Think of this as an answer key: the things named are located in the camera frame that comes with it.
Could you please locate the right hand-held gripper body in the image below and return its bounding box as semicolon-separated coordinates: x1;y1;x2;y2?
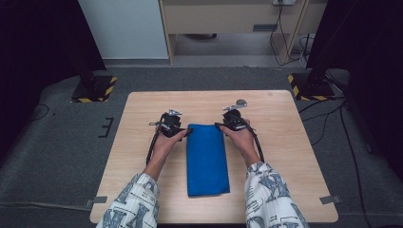
221;99;249;132

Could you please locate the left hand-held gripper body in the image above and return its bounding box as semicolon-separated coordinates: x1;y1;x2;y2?
148;108;187;139

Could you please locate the blue towel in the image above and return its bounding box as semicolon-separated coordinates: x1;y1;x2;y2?
185;123;231;199

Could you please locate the person's left hand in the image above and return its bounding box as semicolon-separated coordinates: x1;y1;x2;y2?
153;127;188;160

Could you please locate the person's right hand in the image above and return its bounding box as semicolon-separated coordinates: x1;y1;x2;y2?
222;119;257;160

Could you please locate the black stand with striped base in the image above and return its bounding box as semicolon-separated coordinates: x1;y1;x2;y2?
286;31;337;103
70;47;119;105

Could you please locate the light wooden desk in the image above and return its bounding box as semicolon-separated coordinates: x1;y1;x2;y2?
158;0;328;67

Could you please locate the grey tape piece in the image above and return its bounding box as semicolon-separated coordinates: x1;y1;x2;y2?
318;195;343;206
85;196;108;209

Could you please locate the white panel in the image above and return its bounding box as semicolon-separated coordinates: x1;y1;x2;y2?
77;0;170;61

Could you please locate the dark curtain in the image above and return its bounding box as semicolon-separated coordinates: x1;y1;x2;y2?
304;0;403;174
0;0;107;165

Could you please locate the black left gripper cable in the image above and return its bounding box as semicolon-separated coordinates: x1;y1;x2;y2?
145;121;166;166

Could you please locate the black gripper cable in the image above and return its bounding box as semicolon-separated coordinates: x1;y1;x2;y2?
145;121;166;166
242;121;266;163

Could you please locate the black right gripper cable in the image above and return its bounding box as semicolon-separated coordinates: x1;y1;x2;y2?
242;121;266;163

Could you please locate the black hanging cable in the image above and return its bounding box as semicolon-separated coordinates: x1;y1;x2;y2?
268;2;308;67

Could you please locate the long black floor cable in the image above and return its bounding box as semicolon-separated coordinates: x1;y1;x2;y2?
339;103;373;228

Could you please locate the thin black floor cable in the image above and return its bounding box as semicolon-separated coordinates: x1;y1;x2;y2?
29;103;51;123

